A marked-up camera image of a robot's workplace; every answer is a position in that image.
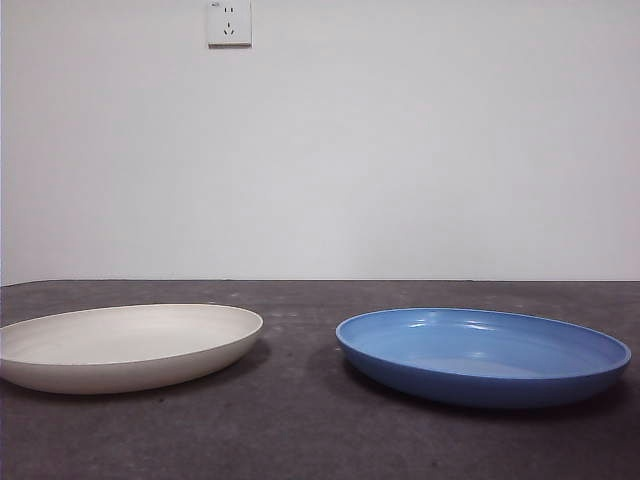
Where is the white round plate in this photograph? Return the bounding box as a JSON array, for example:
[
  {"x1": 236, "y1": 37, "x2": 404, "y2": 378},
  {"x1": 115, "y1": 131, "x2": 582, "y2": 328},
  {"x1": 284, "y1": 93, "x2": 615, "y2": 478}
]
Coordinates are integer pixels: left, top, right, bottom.
[{"x1": 0, "y1": 303, "x2": 264, "y2": 395}]

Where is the white wall power socket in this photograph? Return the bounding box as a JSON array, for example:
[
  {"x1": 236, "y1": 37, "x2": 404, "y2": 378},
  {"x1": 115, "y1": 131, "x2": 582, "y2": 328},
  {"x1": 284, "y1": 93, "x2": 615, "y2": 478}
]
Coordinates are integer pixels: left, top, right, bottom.
[{"x1": 207, "y1": 0, "x2": 253, "y2": 50}]

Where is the blue round plate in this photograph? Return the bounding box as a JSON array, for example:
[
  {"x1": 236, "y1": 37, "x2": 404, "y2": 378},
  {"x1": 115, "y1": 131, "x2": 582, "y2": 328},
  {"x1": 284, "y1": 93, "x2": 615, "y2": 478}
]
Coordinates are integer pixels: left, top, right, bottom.
[{"x1": 335, "y1": 307, "x2": 633, "y2": 410}]

